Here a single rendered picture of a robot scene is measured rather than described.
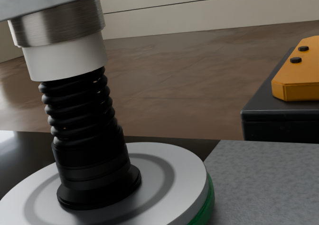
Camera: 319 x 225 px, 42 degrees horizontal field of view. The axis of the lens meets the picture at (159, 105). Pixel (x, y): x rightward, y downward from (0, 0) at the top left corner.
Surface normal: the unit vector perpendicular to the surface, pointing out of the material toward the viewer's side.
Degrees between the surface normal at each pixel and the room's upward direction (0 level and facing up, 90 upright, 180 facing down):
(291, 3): 90
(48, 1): 90
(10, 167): 0
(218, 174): 0
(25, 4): 90
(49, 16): 90
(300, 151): 0
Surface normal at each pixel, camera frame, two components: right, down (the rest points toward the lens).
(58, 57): 0.05, 0.29
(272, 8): -0.54, 0.35
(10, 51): 0.82, 0.02
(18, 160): -0.18, -0.94
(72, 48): 0.43, 0.20
